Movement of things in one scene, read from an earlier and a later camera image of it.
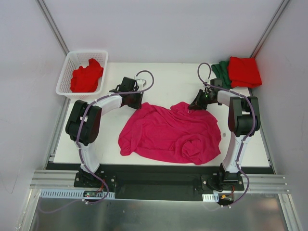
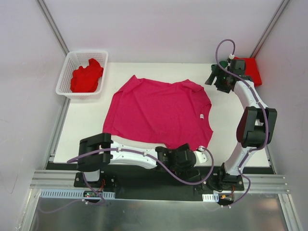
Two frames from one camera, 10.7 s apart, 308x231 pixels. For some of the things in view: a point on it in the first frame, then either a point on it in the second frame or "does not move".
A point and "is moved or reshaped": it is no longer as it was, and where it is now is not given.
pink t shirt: [178, 134] is moved or reshaped
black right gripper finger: [198, 98] → [211, 78]
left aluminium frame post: [53, 25] does not move
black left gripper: [124, 84] → [192, 173]
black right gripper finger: [200, 106] → [223, 85]
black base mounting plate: [158, 182] does not move
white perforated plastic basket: [74, 59] does not move
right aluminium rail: [264, 184] does not move
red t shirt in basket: [85, 80] does not move
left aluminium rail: [55, 179] does not move
